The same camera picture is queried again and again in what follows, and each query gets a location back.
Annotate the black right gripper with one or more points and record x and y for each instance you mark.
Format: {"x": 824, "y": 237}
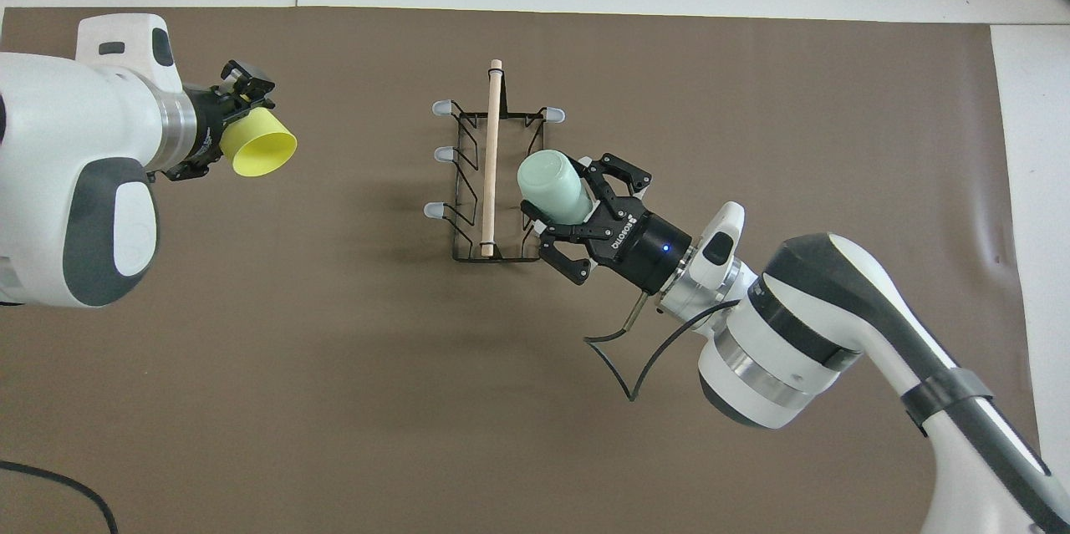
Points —
{"x": 644, "y": 250}

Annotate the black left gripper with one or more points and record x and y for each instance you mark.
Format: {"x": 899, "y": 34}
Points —
{"x": 209, "y": 129}

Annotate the yellow plastic cup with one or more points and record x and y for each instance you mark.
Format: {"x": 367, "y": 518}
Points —
{"x": 259, "y": 145}

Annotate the light green plastic cup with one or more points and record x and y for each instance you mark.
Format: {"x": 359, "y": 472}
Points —
{"x": 552, "y": 187}

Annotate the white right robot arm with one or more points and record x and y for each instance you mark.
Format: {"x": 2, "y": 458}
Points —
{"x": 794, "y": 333}

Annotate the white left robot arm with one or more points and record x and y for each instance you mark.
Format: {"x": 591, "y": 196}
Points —
{"x": 67, "y": 166}

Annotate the brown table mat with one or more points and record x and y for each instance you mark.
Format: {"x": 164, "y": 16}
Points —
{"x": 334, "y": 400}

